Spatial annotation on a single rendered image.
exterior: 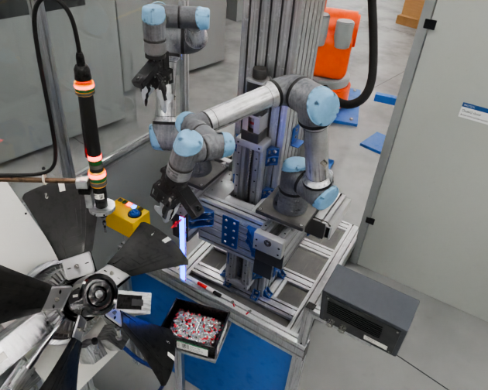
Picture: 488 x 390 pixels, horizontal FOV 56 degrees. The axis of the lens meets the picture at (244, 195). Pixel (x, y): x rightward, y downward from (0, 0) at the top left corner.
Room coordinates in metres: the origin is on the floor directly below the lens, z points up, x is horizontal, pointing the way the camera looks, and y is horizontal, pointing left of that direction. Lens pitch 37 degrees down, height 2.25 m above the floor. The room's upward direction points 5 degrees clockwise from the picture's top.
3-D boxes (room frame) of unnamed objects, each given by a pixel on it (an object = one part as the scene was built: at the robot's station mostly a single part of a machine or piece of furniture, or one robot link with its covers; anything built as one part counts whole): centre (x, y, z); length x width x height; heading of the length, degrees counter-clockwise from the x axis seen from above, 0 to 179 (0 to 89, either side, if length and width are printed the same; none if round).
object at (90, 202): (0.96, 0.39, 1.50); 0.09 x 0.07 x 0.10; 96
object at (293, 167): (1.58, -0.21, 1.20); 0.13 x 0.12 x 0.14; 39
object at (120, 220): (1.42, 0.47, 1.02); 0.16 x 0.10 x 0.11; 61
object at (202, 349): (1.05, 0.14, 0.84); 0.22 x 0.17 x 0.07; 77
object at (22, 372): (0.66, 0.56, 1.08); 0.07 x 0.04 x 0.06; 162
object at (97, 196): (0.96, 0.38, 1.65); 0.04 x 0.04 x 0.46
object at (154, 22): (1.55, 0.35, 1.78); 0.09 x 0.08 x 0.11; 5
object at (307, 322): (1.02, -0.26, 0.96); 0.03 x 0.03 x 0.20; 61
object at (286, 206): (1.59, -0.20, 1.09); 0.15 x 0.15 x 0.10
